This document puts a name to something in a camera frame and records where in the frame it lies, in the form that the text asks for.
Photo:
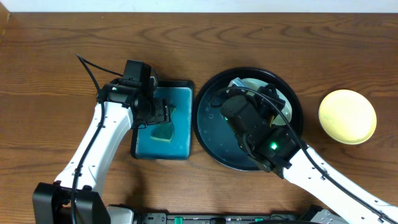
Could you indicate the light blue plate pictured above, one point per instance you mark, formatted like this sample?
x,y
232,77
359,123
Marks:
x,y
255,84

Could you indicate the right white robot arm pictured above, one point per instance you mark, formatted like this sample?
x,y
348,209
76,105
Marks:
x,y
282,152

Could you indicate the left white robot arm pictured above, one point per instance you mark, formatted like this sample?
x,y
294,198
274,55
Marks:
x,y
75,194

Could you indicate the round black tray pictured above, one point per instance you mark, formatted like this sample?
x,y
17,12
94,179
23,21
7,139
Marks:
x,y
211,129

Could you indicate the yellow plate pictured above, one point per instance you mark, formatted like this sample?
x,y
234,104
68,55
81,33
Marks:
x,y
347,117

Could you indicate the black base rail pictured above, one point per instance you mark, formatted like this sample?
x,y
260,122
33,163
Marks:
x,y
163,218

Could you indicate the green yellow sponge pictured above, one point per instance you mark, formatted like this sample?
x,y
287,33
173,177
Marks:
x,y
163,132

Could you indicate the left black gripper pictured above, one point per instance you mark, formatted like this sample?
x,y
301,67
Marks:
x,y
166,111

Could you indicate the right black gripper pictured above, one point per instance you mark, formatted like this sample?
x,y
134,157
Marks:
x,y
262,99

